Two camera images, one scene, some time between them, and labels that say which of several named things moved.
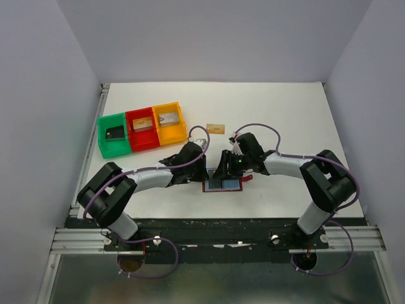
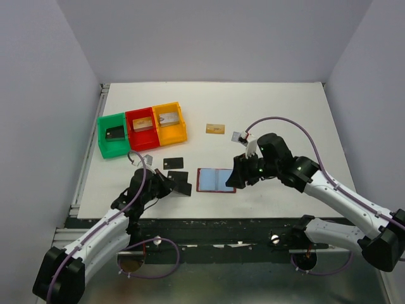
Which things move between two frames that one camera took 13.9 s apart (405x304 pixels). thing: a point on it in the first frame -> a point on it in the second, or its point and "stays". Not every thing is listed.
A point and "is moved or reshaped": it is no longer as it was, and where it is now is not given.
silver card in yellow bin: x=168 y=119 stays
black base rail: x=216 y=240 stays
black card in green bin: x=115 y=133 stays
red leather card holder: x=224 y=185 is moved or reshaped
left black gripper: x=204 y=175 -> x=168 y=185
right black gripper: x=226 y=156 -> x=241 y=172
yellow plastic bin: x=171 y=133 stays
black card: x=215 y=184 -> x=184 y=187
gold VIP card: x=216 y=128 stays
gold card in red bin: x=142 y=124 stays
